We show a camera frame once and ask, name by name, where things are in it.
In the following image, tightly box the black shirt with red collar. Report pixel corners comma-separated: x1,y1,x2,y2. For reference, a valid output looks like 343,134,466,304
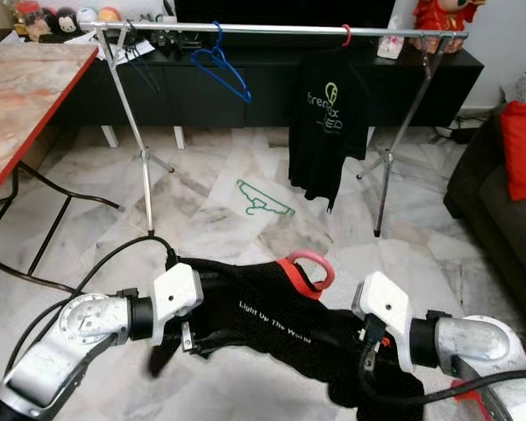
145,256,430,421

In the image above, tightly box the green plastic hanger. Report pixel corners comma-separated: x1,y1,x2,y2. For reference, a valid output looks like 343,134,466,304
235,178,296,218

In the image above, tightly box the blue plastic hanger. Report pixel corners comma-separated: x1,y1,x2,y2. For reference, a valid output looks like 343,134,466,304
191,22,253,104

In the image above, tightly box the black plastic hanger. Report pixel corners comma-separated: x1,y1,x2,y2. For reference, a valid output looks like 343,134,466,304
118,31,167,93

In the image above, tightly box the red plastic stool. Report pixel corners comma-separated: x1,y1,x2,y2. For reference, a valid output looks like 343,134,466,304
451,360,526,421

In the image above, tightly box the dark grey fabric sofa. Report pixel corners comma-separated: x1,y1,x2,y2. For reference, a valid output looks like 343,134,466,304
443,105,526,268

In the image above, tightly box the black shirt with green logo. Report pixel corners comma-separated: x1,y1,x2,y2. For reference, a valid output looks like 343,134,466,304
288,46,373,211

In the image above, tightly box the black power adapter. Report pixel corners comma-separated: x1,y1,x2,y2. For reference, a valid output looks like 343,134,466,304
443,123,479,144

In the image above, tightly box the black TV console cabinet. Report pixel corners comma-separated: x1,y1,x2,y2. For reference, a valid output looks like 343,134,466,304
0,31,485,131

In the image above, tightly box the marble top folding table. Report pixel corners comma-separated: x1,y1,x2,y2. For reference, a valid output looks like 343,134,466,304
0,42,124,295

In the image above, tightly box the stack of white papers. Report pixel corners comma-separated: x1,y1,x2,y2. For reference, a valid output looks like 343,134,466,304
66,31,150,62

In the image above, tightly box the white pink tissue pack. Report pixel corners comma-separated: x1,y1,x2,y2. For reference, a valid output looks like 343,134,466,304
377,33,402,60

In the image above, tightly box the silver metal clothes rack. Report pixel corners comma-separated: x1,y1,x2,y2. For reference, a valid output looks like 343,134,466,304
83,21,469,238

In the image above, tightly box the red robed figurine statue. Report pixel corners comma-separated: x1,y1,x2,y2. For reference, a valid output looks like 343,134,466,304
412,0,487,55

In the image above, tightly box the black mouse plush toy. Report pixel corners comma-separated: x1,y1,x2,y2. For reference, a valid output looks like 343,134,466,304
54,7,80,34

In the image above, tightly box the black flat television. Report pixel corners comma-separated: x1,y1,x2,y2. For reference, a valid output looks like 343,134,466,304
174,0,397,25

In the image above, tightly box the black plush with red bow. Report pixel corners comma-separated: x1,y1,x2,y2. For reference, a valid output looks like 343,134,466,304
37,7,57,32

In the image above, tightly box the glass jar with red lid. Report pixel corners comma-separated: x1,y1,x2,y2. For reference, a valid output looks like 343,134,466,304
13,0,40,40

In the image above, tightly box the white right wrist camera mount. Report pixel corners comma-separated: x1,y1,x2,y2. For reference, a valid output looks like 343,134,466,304
352,272,417,367

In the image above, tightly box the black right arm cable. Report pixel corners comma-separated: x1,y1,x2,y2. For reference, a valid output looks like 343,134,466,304
358,316,526,406

